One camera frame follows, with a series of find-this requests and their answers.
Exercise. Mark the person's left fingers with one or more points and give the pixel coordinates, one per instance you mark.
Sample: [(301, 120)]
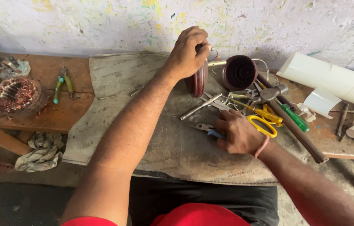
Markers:
[(199, 37)]

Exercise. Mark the small metal bolt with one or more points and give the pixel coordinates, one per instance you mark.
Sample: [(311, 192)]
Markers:
[(136, 91)]

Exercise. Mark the person's right fingers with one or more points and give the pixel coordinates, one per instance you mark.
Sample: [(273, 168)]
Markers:
[(224, 125)]

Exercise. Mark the person's right hand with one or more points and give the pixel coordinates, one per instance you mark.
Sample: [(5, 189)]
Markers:
[(242, 135)]

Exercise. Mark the person's left hand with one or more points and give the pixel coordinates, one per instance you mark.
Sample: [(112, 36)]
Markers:
[(184, 56)]

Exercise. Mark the grey metal tweezers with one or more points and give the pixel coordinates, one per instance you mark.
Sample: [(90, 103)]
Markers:
[(216, 102)]

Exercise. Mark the metal part with white rag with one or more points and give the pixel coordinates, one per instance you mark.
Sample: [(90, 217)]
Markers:
[(15, 67)]

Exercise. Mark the low wooden bench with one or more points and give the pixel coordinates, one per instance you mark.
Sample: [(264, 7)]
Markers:
[(70, 113)]

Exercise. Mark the wooden work bench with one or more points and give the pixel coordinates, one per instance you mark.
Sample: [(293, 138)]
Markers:
[(324, 135)]

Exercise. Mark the white tape scrap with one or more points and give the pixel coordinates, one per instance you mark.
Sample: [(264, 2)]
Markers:
[(307, 112)]

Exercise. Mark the thin metal nail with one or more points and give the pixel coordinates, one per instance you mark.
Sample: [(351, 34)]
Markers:
[(107, 97)]

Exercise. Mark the brown cup-shaped motor housing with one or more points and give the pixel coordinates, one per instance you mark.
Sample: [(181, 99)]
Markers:
[(239, 72)]

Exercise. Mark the copper wound stator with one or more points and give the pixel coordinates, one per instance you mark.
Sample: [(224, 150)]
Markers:
[(15, 94)]

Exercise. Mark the white cut sheet piece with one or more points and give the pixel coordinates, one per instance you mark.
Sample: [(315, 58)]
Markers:
[(321, 102)]

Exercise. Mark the metal shaft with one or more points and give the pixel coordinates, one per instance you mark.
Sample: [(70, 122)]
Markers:
[(217, 63)]

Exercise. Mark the brown motor rotor disc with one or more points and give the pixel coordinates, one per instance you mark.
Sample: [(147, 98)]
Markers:
[(200, 81)]

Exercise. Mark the white plastic sheet roll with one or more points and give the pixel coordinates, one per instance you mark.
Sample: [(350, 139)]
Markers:
[(333, 80)]

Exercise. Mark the person's black trousers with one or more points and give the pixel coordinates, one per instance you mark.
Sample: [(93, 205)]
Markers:
[(202, 191)]

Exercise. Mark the crumpled grey cloth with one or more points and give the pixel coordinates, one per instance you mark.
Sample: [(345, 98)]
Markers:
[(40, 153)]

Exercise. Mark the person's red shirt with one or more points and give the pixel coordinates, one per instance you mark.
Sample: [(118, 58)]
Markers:
[(195, 216)]

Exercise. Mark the rusty metal chisel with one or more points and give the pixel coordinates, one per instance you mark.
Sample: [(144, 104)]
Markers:
[(342, 119), (349, 125)]

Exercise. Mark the pink wrist band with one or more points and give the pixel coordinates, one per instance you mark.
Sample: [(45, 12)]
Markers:
[(262, 147)]

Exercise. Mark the long metal socket wrench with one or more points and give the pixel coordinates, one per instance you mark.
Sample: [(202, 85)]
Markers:
[(200, 106)]

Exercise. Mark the grey worn work mat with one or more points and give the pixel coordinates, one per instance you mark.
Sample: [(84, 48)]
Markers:
[(170, 147)]

